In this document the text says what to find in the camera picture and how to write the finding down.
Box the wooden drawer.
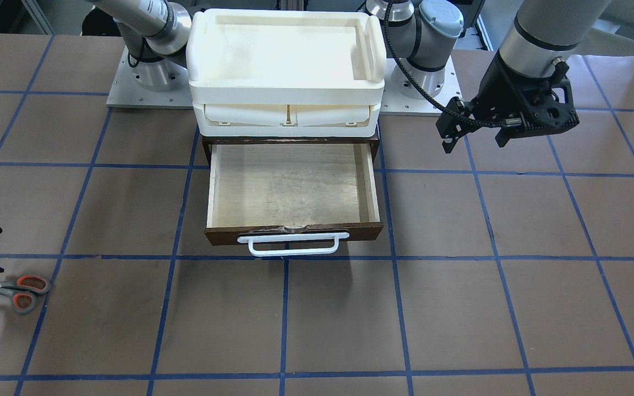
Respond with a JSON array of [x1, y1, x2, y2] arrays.
[[205, 142, 383, 245]]

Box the orange grey handled scissors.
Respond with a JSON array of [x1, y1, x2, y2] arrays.
[[0, 275, 51, 314]]

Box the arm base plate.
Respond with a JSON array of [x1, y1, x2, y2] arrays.
[[106, 48, 192, 109], [379, 55, 460, 117]]

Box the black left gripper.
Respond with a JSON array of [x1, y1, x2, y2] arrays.
[[436, 54, 580, 155]]

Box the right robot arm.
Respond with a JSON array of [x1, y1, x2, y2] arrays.
[[0, 1, 192, 314]]

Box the white plastic storage box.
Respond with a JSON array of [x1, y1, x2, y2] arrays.
[[186, 8, 386, 138]]

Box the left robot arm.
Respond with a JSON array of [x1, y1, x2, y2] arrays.
[[362, 1, 608, 153]]

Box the white drawer handle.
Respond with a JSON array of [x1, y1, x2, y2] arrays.
[[237, 231, 351, 257]]

